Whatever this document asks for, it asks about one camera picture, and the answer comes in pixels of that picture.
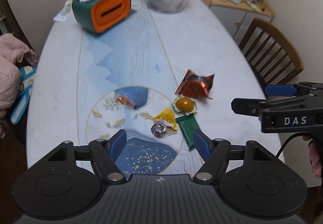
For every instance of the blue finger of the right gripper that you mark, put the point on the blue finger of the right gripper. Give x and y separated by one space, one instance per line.
288 90

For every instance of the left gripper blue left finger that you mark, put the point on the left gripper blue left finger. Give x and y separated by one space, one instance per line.
116 144

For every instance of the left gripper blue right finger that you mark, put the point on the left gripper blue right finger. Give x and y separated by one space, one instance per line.
203 144

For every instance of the green snack bar wrapper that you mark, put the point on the green snack bar wrapper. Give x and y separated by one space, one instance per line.
188 124

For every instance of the small orange sausage snack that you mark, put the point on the small orange sausage snack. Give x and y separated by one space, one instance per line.
128 103

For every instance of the yellow candy packet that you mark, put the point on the yellow candy packet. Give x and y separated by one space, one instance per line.
167 116

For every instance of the dark foil candy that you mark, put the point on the dark foil candy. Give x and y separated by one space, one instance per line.
158 129

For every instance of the vacuum packed braised egg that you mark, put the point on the vacuum packed braised egg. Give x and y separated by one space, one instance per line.
185 105

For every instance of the dark red foil snack pack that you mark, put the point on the dark red foil snack pack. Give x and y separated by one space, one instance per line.
195 86

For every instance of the person right hand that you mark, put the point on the person right hand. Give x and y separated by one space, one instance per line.
314 156

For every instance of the wooden chair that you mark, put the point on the wooden chair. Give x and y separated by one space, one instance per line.
271 56

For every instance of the wooden side cabinet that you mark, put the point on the wooden side cabinet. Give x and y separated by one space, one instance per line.
237 18

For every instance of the blue white striped bag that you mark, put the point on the blue white striped bag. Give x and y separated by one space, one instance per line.
24 93

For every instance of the green orange tissue box organizer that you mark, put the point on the green orange tissue box organizer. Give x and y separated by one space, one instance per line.
98 16

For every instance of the pink puffer jacket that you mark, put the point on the pink puffer jacket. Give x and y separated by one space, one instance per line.
14 55

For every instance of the paper leaflet on table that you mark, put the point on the paper leaflet on table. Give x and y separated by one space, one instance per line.
64 13

